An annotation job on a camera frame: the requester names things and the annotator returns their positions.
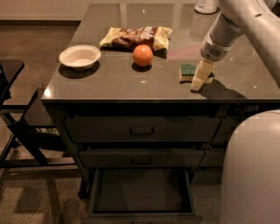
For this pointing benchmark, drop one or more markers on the bottom right drawer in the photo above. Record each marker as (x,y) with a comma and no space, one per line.
(207,177)

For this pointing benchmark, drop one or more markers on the middle left drawer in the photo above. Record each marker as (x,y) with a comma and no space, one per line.
(110,158)

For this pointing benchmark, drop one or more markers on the top right drawer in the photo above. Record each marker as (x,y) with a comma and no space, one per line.
(224,132)

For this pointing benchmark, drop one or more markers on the orange fruit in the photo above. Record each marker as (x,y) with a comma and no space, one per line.
(142,55)

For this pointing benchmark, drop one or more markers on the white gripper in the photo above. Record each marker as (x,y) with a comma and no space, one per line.
(213,49)

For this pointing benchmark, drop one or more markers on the black folding chair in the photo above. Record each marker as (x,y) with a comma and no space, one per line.
(30,125)

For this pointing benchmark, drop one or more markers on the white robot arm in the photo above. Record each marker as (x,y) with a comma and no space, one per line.
(250,186)

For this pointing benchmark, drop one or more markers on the dark drawer cabinet frame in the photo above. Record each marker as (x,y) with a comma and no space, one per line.
(62,110)

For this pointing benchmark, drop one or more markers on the yellow brown chip bag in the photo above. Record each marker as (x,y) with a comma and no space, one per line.
(156,37)

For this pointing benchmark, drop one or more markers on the white paper bowl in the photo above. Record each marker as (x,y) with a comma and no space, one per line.
(80,57)

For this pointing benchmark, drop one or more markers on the open bottom drawer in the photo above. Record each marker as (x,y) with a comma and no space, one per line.
(141,196)

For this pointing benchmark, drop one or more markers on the middle right drawer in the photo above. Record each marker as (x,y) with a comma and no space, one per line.
(213,158)

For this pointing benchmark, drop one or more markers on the white plastic bottle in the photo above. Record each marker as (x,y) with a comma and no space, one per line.
(206,7)

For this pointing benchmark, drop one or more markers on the top left drawer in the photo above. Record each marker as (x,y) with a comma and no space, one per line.
(123,129)

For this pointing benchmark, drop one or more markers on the green and yellow sponge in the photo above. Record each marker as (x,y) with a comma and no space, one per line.
(187,71)

